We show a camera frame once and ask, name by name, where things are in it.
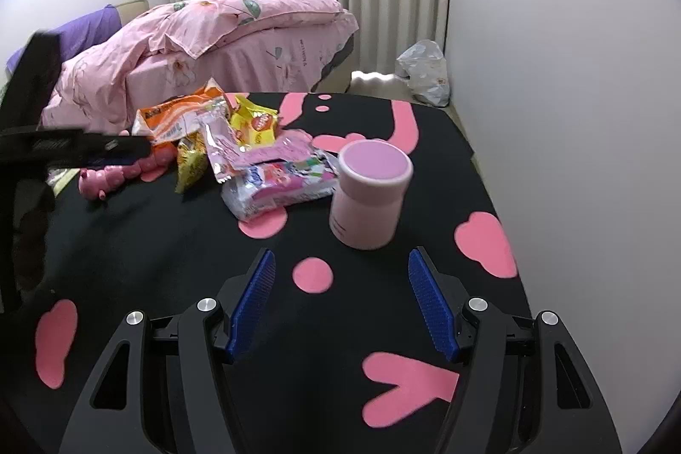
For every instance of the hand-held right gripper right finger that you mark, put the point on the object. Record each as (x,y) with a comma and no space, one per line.
(431,305)

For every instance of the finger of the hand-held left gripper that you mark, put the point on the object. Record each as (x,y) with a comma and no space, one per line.
(37,71)
(80,146)

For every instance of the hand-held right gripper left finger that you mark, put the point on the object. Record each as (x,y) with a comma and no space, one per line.
(247,310)

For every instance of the pink plastic toy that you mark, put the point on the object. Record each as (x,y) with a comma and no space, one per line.
(114,177)

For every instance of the orange snack bag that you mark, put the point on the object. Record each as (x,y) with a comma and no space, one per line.
(175,119)

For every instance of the pink cylindrical container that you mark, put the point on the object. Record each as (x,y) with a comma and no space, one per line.
(367,204)

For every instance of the colourful tissue pack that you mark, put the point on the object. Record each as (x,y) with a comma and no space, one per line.
(282,188)

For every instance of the pink foil wrapper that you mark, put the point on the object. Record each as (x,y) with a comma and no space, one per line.
(226,151)

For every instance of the yellow packet with red label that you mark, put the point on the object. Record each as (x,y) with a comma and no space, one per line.
(255,124)

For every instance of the purple pillow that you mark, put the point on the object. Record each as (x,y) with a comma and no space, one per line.
(85,31)

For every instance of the black pink patterned tablecloth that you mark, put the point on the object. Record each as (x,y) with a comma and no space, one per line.
(159,246)

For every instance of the beige headboard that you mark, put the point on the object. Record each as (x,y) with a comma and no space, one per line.
(133,10)

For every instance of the pink floral duvet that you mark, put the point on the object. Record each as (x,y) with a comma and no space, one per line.
(202,23)

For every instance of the white plastic bag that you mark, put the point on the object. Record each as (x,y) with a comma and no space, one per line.
(425,71)

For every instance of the bed with pink sheet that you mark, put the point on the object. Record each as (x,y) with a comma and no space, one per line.
(298,55)

